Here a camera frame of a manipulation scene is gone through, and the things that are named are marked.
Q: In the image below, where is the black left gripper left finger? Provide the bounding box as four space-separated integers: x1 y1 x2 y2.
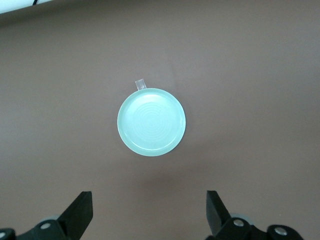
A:
0 191 94 240

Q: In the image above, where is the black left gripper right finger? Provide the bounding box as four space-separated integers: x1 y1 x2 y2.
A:
206 190 305 240

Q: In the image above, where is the clear tape piece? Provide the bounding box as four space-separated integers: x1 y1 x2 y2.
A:
134 78 147 91

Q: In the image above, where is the light green round plate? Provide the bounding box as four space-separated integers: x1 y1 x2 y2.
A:
116 87 187 158

